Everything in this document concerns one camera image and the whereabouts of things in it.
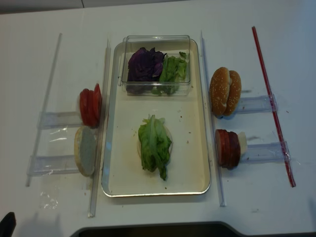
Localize black gloved hand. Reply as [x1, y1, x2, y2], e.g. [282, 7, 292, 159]
[0, 212, 16, 237]

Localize green lettuce leaf on bun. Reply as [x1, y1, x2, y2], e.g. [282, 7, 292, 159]
[138, 115, 170, 181]

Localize green lettuce in container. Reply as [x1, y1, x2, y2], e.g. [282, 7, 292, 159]
[152, 52, 187, 95]

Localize front meat patty slice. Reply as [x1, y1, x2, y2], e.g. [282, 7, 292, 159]
[215, 129, 230, 168]

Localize rear meat patty slices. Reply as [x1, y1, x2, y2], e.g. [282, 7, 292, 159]
[227, 132, 241, 170]

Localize white cheese piece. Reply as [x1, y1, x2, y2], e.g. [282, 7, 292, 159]
[237, 132, 247, 156]

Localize clear holder lower left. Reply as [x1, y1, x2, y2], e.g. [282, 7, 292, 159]
[27, 155, 79, 176]

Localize clear holder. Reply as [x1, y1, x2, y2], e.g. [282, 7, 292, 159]
[239, 142, 291, 164]
[37, 112, 82, 129]
[27, 155, 79, 176]
[236, 94, 278, 114]

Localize clear holder upper left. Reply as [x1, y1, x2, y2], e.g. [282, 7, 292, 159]
[37, 112, 82, 129]

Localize white bun half left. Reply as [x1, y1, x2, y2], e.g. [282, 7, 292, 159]
[74, 126, 96, 177]

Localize cream metal tray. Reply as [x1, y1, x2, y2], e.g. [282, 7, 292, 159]
[101, 41, 212, 198]

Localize purple cabbage leaves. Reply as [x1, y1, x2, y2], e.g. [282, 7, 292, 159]
[126, 47, 165, 94]

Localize clear plastic container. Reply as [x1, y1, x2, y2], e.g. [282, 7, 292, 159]
[118, 35, 191, 96]

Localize left sesame bun top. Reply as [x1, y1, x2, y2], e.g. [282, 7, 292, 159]
[209, 67, 231, 116]

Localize sesame bun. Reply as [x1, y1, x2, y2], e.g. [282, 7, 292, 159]
[209, 67, 231, 116]
[223, 71, 241, 116]

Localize right sesame bun top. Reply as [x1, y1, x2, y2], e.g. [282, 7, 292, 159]
[223, 71, 241, 116]

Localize clear holder lower right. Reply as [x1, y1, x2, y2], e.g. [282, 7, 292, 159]
[239, 142, 291, 164]

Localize clear holder upper right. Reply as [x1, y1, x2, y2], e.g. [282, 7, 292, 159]
[236, 94, 278, 114]

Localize clear rail far left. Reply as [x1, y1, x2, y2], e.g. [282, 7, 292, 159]
[25, 33, 63, 187]

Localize clear rail left of tray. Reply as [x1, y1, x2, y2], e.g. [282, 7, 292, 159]
[88, 38, 111, 218]

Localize clear rail of tray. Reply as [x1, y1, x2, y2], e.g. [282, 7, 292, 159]
[88, 38, 111, 218]
[200, 31, 227, 207]

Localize clear rail right of tray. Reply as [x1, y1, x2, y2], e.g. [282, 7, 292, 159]
[200, 31, 227, 207]

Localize red plastic rail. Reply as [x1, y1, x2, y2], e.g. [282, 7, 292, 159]
[252, 26, 296, 188]

